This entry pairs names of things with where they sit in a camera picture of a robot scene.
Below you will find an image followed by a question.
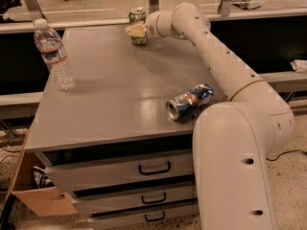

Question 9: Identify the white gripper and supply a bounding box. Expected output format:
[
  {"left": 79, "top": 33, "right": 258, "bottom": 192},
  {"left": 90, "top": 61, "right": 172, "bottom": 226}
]
[{"left": 126, "top": 11, "right": 175, "bottom": 37}]

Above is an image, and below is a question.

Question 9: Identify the green soda can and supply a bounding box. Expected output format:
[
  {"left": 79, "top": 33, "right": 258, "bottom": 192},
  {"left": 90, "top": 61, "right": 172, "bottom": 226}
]
[{"left": 129, "top": 7, "right": 147, "bottom": 45}]

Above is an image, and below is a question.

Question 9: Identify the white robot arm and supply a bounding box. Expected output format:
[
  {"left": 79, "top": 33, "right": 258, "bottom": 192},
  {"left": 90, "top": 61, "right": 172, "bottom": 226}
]
[{"left": 126, "top": 3, "right": 294, "bottom": 230}]

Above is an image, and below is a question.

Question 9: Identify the crushed redbull can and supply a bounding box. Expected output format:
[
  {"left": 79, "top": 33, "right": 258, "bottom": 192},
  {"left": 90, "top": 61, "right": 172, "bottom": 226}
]
[{"left": 166, "top": 82, "right": 214, "bottom": 121}]

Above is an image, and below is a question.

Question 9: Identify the clear plastic water bottle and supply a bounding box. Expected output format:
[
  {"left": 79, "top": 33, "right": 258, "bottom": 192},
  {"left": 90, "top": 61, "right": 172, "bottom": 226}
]
[{"left": 34, "top": 18, "right": 76, "bottom": 91}]

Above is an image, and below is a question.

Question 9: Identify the grey drawer cabinet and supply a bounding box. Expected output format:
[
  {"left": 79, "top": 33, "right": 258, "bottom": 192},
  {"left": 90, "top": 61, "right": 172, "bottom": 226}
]
[{"left": 25, "top": 25, "right": 214, "bottom": 219}]

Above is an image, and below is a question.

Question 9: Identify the top grey drawer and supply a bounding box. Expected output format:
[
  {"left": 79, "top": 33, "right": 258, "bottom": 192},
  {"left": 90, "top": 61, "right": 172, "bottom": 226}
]
[{"left": 46, "top": 151, "right": 194, "bottom": 192}]

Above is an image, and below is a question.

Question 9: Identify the grey drawer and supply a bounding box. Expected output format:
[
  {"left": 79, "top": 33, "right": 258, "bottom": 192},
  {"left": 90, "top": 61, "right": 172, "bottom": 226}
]
[
  {"left": 46, "top": 151, "right": 194, "bottom": 192},
  {"left": 72, "top": 182, "right": 197, "bottom": 215},
  {"left": 88, "top": 202, "right": 199, "bottom": 230}
]

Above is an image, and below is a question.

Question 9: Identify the middle grey drawer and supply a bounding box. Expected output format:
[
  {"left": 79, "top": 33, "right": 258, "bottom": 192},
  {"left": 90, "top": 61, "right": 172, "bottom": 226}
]
[{"left": 72, "top": 182, "right": 197, "bottom": 215}]

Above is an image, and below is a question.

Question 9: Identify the bottom grey drawer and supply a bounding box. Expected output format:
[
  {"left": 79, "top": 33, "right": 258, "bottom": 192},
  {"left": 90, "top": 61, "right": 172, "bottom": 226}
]
[{"left": 88, "top": 202, "right": 199, "bottom": 230}]

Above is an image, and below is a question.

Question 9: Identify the brown cardboard box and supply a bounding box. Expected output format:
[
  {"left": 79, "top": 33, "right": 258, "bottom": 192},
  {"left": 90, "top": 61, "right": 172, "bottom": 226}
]
[{"left": 6, "top": 140, "right": 77, "bottom": 217}]

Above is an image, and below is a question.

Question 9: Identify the black floor cable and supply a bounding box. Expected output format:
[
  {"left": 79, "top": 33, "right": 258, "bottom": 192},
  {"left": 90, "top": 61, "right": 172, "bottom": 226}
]
[{"left": 266, "top": 149, "right": 307, "bottom": 162}]

